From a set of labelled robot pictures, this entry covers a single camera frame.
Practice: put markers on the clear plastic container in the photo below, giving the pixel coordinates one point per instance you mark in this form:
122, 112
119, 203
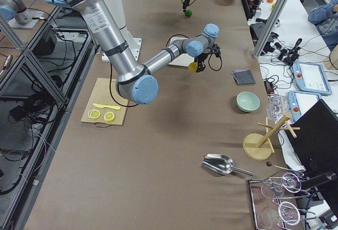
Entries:
277, 107

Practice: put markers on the grey folded cloth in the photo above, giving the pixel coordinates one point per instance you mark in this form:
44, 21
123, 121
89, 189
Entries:
243, 77

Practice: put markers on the wooden mug tree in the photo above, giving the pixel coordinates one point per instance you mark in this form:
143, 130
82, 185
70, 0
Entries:
259, 146

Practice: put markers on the upper teach pendant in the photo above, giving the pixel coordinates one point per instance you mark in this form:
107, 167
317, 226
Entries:
311, 77

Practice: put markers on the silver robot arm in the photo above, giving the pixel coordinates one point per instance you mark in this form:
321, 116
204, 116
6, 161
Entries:
135, 80

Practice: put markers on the person in blue shirt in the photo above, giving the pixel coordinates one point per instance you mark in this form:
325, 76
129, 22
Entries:
324, 17

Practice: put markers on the yellow plastic knife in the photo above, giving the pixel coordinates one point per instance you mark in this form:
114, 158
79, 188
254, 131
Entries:
101, 106

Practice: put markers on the green lime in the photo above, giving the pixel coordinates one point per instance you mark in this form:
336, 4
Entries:
188, 13

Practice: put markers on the right lemon slice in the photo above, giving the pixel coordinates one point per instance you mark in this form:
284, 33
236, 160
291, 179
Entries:
109, 116

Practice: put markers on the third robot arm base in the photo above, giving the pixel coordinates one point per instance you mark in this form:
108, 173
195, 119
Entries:
18, 15

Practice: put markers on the upper wine glass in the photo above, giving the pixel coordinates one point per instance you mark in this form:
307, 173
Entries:
276, 187

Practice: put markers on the black wire glass rack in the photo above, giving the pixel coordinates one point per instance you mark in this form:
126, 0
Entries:
258, 202

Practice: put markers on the black monitor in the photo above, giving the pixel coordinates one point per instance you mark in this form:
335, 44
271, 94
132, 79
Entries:
316, 142

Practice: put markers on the lemon slice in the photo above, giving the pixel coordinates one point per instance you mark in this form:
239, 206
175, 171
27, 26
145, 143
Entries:
109, 116
94, 114

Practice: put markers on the steel scoop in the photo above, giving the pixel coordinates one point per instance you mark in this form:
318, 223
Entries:
222, 164

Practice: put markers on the lower teach pendant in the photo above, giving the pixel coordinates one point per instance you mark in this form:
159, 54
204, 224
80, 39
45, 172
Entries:
300, 102

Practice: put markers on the lower wine glass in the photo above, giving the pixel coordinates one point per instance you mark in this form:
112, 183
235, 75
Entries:
283, 216

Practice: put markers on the teach pendant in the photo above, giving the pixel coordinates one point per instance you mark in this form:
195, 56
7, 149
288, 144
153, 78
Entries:
311, 77
300, 102

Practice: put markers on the wooden cutting board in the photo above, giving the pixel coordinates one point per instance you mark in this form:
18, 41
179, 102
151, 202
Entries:
104, 92

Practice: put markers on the yellow lemon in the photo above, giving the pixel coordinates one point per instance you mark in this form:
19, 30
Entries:
193, 67

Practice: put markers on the mint green bowl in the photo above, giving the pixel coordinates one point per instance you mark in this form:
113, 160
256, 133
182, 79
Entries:
247, 101

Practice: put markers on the wine glass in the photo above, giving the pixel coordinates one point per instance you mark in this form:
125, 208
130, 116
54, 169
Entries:
276, 187
283, 216

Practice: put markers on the light wooden tray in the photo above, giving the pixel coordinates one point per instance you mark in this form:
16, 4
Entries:
183, 60

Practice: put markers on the aluminium frame post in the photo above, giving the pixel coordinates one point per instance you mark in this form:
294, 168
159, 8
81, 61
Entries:
268, 28

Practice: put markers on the left lemon slice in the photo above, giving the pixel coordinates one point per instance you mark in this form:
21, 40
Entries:
94, 114

